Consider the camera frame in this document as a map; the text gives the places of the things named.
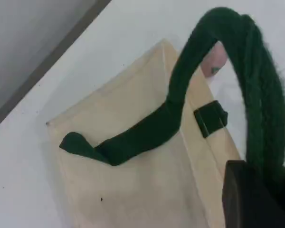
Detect pink peach with green leaf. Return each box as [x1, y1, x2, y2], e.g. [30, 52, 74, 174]
[201, 40, 228, 78]

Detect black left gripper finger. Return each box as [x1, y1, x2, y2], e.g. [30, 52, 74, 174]
[223, 160, 285, 228]

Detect white canvas bag green handles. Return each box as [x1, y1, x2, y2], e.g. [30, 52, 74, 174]
[45, 6, 285, 228]

